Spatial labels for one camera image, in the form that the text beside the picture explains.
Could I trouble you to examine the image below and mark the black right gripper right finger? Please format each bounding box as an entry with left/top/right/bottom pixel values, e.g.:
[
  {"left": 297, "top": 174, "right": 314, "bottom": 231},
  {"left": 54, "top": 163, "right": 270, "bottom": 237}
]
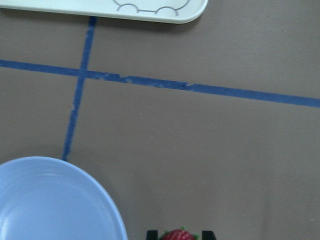
[{"left": 201, "top": 230, "right": 217, "bottom": 240}]

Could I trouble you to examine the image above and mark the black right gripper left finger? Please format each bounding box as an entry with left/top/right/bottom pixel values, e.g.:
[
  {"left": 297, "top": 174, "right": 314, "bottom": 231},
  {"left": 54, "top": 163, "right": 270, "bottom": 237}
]
[{"left": 146, "top": 229, "right": 158, "bottom": 240}]

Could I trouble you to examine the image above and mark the red strawberry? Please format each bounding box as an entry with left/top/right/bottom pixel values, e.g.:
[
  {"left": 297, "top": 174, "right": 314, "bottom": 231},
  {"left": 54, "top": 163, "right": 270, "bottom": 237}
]
[{"left": 159, "top": 227, "right": 199, "bottom": 240}]

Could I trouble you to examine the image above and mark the blue plate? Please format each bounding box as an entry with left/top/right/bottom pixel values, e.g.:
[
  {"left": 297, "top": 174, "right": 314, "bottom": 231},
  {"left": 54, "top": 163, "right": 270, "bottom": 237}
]
[{"left": 0, "top": 156, "right": 127, "bottom": 240}]

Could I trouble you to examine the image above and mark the cream bear tray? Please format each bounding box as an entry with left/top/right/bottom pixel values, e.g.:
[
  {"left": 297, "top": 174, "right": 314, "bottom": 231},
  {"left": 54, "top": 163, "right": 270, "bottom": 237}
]
[{"left": 0, "top": 0, "right": 208, "bottom": 24}]

